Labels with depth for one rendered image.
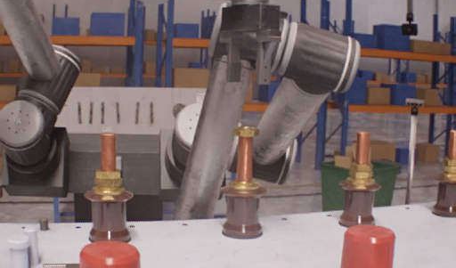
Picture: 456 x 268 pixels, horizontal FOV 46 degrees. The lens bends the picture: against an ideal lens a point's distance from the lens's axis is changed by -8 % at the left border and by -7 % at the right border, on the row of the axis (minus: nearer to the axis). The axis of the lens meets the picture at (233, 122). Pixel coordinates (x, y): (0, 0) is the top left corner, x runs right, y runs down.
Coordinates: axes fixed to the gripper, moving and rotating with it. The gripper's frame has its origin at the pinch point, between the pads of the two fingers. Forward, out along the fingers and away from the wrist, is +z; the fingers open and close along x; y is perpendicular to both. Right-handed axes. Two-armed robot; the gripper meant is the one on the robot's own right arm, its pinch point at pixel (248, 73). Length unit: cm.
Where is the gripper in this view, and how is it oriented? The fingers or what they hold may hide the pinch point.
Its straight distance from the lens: 112.0
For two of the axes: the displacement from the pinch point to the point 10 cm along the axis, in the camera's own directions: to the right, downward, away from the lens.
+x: -5.8, -1.0, 8.1
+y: 8.1, -0.3, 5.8
